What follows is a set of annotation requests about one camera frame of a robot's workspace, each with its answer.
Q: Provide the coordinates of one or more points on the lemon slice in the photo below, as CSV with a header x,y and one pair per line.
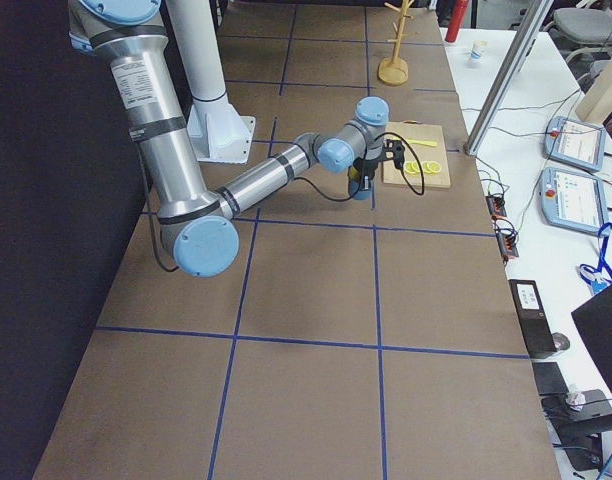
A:
x,y
432,167

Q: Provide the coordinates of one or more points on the wooden cutting board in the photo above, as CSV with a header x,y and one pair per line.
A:
x,y
412,172

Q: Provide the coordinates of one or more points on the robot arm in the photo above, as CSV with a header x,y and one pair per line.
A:
x,y
165,61

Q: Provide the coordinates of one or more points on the teach pendant tablet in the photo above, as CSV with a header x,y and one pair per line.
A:
x,y
575,143
573,200

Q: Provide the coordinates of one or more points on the white mounting pillar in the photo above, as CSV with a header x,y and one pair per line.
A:
x,y
218,133

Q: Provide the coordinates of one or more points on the black box with label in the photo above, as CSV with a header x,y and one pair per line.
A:
x,y
532,319

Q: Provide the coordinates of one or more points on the blue mug yellow inside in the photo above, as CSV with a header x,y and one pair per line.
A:
x,y
360,185

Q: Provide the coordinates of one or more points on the black monitor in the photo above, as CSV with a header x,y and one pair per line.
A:
x,y
593,321

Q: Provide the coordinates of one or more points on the black power strip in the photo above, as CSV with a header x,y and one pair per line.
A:
x,y
496,205
507,237

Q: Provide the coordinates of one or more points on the paper cup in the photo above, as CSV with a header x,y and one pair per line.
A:
x,y
477,52

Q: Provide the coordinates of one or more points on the yellow plastic knife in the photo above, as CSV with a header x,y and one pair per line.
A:
x,y
426,143

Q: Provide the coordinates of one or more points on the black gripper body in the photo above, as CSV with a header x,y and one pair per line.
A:
x,y
362,168

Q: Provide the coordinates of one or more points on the wooden cup storage rack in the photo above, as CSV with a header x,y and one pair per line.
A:
x,y
393,70

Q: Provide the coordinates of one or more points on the aluminium frame post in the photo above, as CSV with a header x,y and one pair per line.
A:
x,y
512,63

